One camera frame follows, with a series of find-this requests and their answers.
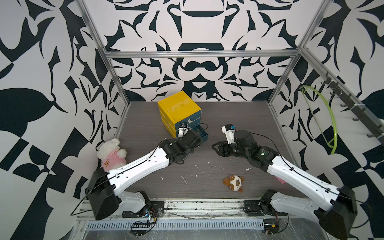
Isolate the yellow teal drawer cabinet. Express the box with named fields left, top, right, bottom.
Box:
left=158, top=91, right=202, bottom=138

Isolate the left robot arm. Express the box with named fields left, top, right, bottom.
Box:
left=85, top=130, right=203, bottom=221

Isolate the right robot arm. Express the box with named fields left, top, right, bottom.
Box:
left=212, top=129, right=358, bottom=240

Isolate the brown white plush toy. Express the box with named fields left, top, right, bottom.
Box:
left=223, top=175, right=245, bottom=193

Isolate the pink alarm clock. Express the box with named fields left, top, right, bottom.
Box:
left=276, top=177, right=286, bottom=184

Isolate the white teddy bear pink shirt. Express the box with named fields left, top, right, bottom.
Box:
left=97, top=138, right=127, bottom=172

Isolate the green hanging hoop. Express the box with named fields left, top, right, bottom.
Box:
left=300, top=85, right=339, bottom=155

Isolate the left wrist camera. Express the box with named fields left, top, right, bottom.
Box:
left=178, top=123, right=191, bottom=138

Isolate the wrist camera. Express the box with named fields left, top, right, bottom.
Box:
left=222, top=124, right=236, bottom=145
left=178, top=123, right=191, bottom=138

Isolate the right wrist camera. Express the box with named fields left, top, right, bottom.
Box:
left=222, top=124, right=236, bottom=145

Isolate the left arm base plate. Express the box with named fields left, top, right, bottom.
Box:
left=122, top=201, right=165, bottom=218

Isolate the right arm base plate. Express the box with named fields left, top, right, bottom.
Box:
left=243, top=200, right=272, bottom=217

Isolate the aluminium frame rail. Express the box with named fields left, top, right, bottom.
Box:
left=105, top=50, right=298, bottom=59

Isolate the black wall hook rack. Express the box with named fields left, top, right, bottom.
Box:
left=322, top=72, right=384, bottom=145

